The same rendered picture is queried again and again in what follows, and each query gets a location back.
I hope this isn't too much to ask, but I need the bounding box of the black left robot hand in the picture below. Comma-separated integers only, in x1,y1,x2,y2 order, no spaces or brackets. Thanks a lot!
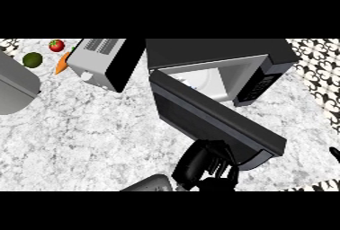
170,139,242,192

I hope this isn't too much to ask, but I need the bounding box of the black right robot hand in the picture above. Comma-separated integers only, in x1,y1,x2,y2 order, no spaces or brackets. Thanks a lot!
328,146,340,164

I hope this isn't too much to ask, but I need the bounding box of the dark grey microwave door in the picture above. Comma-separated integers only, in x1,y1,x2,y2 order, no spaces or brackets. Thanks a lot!
147,69,288,172

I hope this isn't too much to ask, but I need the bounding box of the white milk carton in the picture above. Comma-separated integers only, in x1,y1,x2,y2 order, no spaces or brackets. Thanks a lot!
174,71,210,93

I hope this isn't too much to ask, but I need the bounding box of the black microwave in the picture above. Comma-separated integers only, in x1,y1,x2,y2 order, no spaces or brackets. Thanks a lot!
145,38,301,108

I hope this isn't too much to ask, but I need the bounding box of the white and black toaster oven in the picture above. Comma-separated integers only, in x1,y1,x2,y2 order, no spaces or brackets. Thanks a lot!
65,38,147,93

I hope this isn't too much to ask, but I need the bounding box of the orange carrot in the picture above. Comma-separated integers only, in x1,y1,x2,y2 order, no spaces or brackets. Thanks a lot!
53,45,77,76

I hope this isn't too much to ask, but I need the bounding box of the grey rounded appliance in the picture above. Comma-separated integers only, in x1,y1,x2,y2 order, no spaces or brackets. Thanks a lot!
0,49,43,116

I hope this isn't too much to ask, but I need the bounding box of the red tomato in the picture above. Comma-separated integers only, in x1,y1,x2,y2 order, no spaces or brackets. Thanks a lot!
47,39,66,53

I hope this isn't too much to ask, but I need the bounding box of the green avocado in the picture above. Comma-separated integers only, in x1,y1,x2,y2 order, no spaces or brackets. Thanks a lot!
20,51,45,69

